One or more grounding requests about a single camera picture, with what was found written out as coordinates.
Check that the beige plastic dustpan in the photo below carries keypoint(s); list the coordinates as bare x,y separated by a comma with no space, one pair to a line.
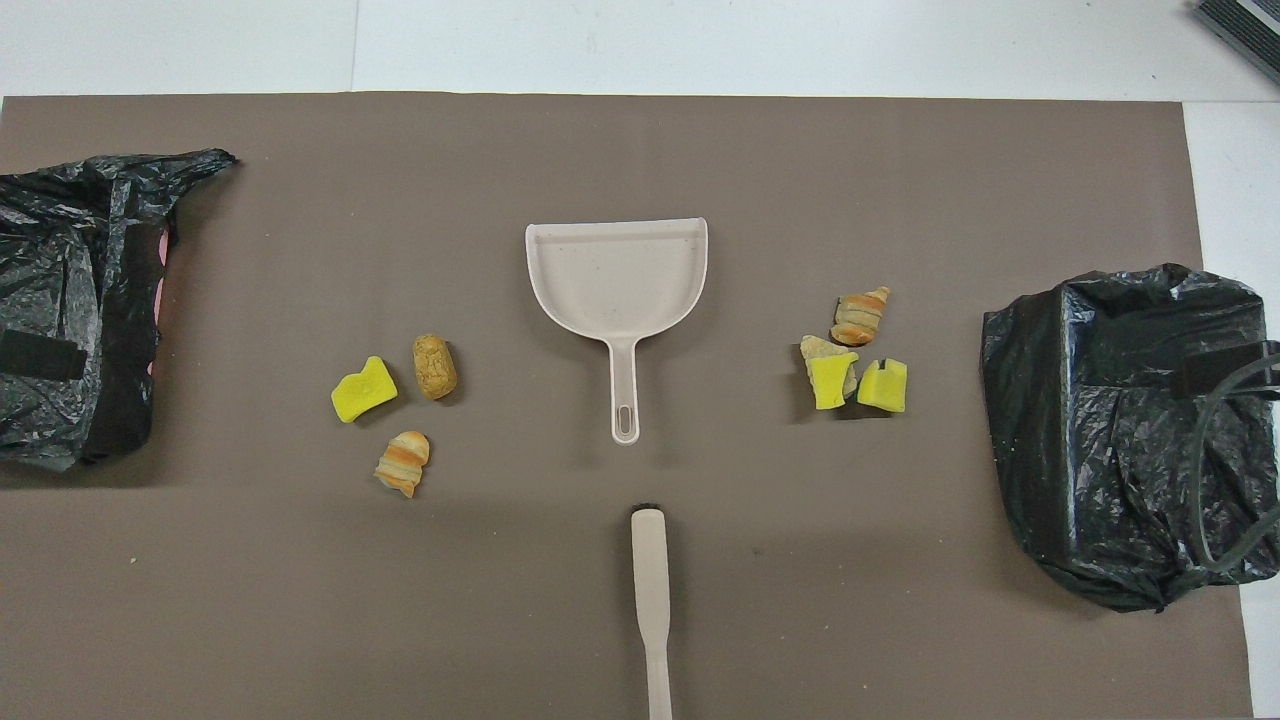
615,280

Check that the pale biscuit piece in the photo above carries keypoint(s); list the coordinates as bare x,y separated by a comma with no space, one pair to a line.
815,350

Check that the yellow sponge with green base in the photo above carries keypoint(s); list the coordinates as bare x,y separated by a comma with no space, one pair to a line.
830,385

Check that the brown potato-shaped bread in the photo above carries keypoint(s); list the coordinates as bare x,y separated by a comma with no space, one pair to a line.
435,368

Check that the beige brush with black bristles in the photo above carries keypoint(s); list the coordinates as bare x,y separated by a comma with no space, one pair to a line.
650,570

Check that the pointed striped croissant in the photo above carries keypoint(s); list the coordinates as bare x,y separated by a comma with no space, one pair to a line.
858,318

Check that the notched yellow sponge piece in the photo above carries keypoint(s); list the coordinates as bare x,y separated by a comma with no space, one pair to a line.
885,388

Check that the stubby striped croissant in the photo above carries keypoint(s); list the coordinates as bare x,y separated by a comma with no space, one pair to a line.
403,462

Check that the yellow sponge chunk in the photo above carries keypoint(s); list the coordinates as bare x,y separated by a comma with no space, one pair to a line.
360,395

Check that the black plastic trash bag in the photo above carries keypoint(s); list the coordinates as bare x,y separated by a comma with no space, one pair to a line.
1100,450
60,260

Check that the pink bin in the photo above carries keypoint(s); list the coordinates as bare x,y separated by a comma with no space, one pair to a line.
160,295

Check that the brown paper table mat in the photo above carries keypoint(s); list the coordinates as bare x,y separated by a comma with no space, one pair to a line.
400,620

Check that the dark ribbed device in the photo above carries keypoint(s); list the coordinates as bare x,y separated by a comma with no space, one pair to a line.
1250,30

